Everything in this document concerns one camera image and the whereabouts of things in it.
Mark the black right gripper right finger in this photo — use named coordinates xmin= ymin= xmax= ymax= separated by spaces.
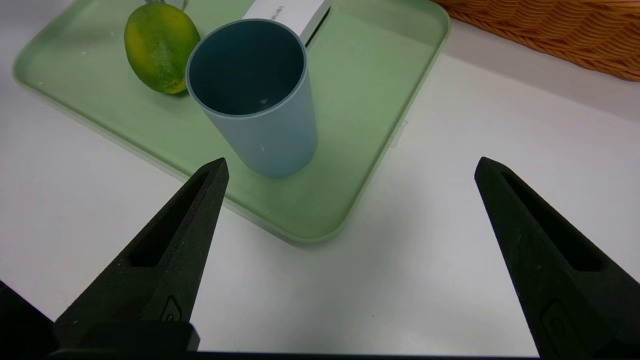
xmin=474 ymin=156 xmax=640 ymax=359

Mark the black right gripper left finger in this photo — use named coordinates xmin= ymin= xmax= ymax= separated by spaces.
xmin=54 ymin=157 xmax=230 ymax=352

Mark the blue-grey plastic cup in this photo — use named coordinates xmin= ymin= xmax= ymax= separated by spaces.
xmin=185 ymin=18 xmax=319 ymax=179

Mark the green lime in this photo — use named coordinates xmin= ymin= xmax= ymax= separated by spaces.
xmin=124 ymin=2 xmax=201 ymax=95

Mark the white whiteboard eraser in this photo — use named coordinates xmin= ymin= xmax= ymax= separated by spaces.
xmin=242 ymin=0 xmax=334 ymax=47

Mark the orange wicker basket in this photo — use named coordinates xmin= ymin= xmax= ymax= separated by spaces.
xmin=432 ymin=0 xmax=640 ymax=83

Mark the light green plastic tray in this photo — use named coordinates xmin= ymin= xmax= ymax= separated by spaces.
xmin=12 ymin=0 xmax=452 ymax=246

